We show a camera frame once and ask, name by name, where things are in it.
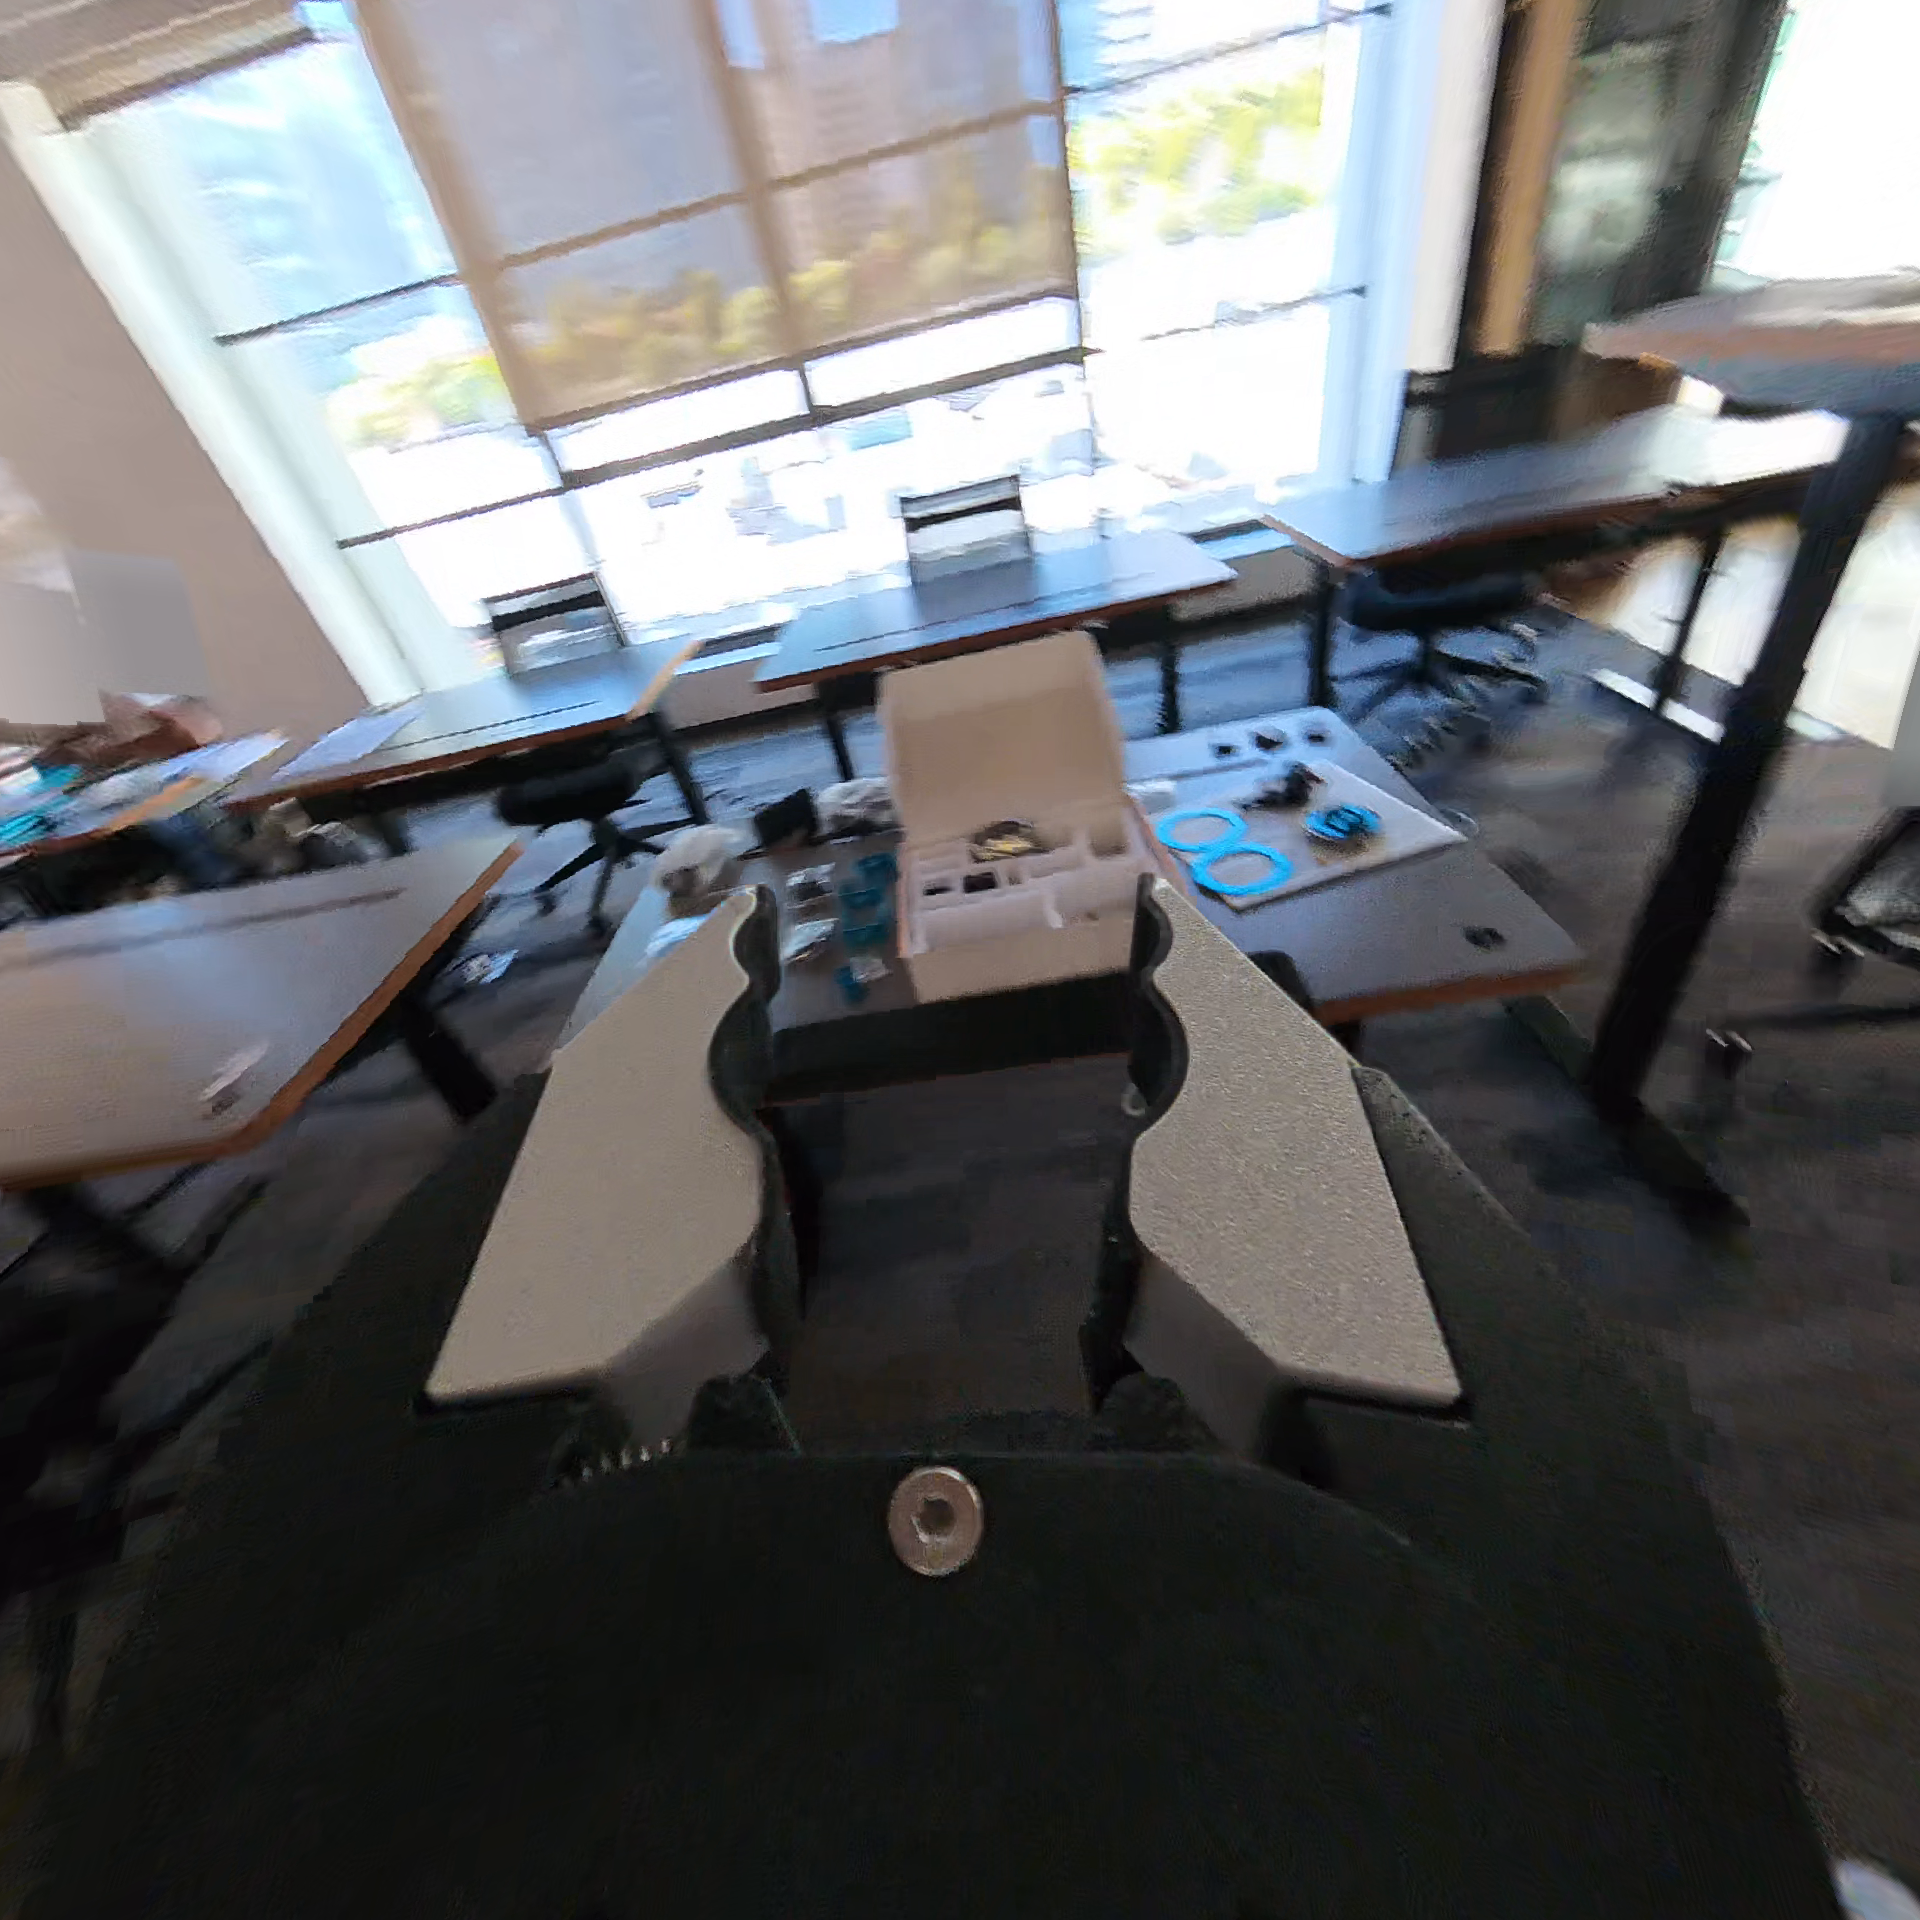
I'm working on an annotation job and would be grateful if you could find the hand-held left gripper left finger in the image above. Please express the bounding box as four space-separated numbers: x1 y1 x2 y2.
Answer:
423 885 804 1450

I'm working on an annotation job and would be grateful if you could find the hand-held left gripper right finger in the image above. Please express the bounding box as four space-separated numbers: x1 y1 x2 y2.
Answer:
1084 874 1468 1470

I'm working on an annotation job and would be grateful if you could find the cluttered desk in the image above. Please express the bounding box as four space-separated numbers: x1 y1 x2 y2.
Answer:
0 698 294 902

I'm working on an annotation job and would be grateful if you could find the white foam sheet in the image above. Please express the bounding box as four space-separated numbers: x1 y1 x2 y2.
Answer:
1127 748 1469 915

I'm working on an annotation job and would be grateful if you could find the orange white cardboard box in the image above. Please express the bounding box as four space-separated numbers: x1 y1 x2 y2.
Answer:
877 631 1164 1008

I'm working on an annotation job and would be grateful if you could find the large window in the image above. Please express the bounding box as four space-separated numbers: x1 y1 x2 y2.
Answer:
0 0 1404 647
1710 0 1920 287

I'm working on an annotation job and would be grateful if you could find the beige roller blind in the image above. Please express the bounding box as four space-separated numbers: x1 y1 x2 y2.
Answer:
357 0 1085 434

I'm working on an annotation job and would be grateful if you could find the dark glass door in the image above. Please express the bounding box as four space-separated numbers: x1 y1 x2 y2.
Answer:
1476 0 1793 360

